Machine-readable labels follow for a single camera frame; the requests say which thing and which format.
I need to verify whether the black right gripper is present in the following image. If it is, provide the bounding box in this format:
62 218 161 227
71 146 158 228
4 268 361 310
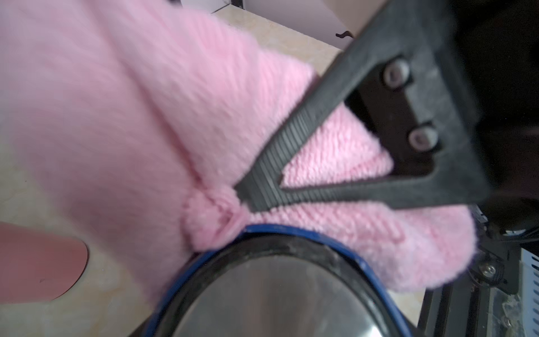
235 1 538 236

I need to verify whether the blue thermos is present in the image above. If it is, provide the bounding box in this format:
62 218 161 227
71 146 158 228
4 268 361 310
134 224 413 336

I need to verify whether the pink towel cloth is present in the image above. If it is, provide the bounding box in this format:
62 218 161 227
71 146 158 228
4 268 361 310
1 1 476 303

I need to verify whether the pink thermos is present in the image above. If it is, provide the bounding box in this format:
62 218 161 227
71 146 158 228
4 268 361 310
1 223 88 304

